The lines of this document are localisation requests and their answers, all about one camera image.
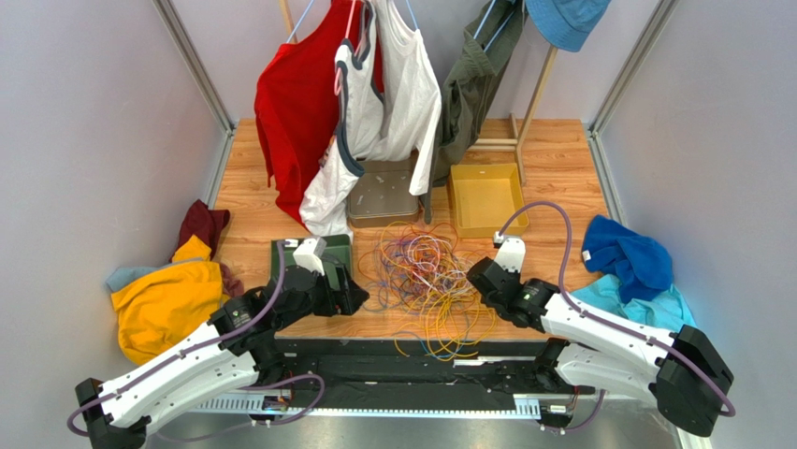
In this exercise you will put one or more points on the dark blue towel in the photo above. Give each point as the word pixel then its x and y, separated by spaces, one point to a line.
pixel 643 267

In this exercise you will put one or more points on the cyan cloth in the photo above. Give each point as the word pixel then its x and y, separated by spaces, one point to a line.
pixel 668 309

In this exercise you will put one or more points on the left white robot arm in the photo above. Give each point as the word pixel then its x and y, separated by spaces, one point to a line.
pixel 234 349

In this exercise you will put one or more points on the olive green hanging garment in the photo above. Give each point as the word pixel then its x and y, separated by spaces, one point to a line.
pixel 473 81

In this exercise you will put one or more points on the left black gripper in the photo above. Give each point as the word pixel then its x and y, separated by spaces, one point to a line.
pixel 344 301

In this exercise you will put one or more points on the grey blue cloth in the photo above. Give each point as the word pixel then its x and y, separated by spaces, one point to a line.
pixel 121 277

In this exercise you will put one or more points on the blue bucket hat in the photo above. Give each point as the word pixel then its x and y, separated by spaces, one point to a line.
pixel 566 24

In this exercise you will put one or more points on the yellow plastic tray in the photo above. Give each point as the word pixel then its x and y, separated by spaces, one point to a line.
pixel 483 199

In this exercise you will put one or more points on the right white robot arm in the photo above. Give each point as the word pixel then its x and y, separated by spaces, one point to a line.
pixel 681 372

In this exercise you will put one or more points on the red hanging shirt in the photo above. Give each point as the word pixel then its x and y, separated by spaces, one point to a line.
pixel 296 110

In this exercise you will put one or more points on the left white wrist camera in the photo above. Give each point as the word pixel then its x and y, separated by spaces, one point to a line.
pixel 308 254

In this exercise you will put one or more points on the wooden clothes rack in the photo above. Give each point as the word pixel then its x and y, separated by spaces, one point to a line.
pixel 519 133

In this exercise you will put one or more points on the green plastic tray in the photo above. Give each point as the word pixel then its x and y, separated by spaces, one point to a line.
pixel 338 252

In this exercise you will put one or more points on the yellow cloth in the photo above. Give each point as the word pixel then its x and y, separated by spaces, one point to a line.
pixel 152 318

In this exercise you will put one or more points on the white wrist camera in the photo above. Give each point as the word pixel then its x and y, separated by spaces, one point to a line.
pixel 511 252
pixel 308 254

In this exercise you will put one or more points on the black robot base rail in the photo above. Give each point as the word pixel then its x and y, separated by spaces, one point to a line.
pixel 370 378

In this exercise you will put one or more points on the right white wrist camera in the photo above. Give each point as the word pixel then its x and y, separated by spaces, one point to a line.
pixel 511 252

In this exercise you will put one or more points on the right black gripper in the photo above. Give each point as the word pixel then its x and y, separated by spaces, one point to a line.
pixel 487 282

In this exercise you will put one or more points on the white hanging tank top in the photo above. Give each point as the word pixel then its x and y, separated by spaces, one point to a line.
pixel 389 106

